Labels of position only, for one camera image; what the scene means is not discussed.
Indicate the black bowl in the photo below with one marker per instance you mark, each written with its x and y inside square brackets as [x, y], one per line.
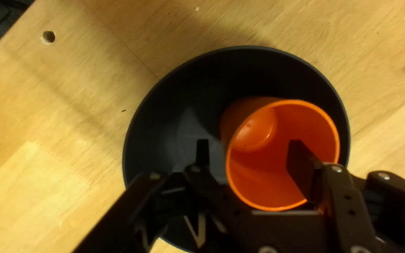
[187, 102]

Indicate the orange plastic cup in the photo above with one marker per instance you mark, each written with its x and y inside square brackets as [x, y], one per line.
[256, 132]

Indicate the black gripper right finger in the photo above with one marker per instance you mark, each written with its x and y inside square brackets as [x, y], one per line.
[364, 215]

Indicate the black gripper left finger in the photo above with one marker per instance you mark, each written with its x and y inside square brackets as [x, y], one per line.
[163, 205]

